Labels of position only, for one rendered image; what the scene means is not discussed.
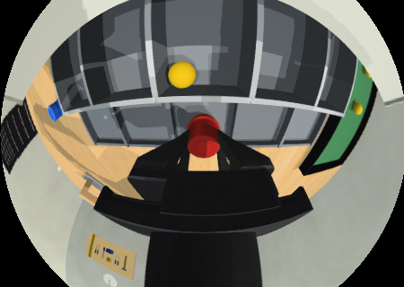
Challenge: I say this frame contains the green tray with black rim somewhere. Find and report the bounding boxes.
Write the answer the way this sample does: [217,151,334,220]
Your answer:
[299,59,378,176]

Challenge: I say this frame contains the red plug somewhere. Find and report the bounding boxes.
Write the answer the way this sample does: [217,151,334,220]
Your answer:
[187,114,220,158]

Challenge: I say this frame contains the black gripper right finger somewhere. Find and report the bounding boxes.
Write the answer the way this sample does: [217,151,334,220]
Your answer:
[217,129,275,175]

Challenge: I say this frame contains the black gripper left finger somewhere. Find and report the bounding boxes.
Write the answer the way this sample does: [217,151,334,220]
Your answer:
[133,129,190,170]

